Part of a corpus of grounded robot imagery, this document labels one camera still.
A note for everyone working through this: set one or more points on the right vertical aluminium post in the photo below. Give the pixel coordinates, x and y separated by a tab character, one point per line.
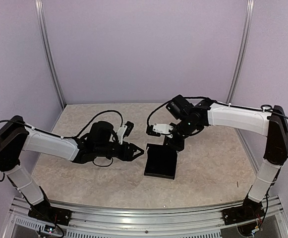
242	50

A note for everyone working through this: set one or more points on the front aluminium frame rail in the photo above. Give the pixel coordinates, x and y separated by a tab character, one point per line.
101	222

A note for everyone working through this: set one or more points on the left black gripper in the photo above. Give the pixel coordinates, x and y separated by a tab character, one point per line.
127	155

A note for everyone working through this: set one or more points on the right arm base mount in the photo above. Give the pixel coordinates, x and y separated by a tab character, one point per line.
247	211

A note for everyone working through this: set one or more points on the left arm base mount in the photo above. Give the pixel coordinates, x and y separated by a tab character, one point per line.
46	212

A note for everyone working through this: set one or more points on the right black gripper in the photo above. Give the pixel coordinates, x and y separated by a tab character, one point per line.
179	146

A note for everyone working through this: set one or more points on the small circuit board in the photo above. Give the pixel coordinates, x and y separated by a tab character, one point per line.
47	230

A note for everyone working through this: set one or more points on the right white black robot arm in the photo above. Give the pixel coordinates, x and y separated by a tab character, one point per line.
270	122

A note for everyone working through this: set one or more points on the left vertical aluminium post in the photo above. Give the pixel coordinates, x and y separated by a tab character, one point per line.
48	52

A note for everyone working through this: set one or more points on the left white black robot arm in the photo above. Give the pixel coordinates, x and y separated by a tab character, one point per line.
17	136

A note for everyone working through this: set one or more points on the vertical aluminium post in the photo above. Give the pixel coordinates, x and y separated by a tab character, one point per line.
48	52
242	50

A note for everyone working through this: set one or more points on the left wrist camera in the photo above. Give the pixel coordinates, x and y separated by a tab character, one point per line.
124	131

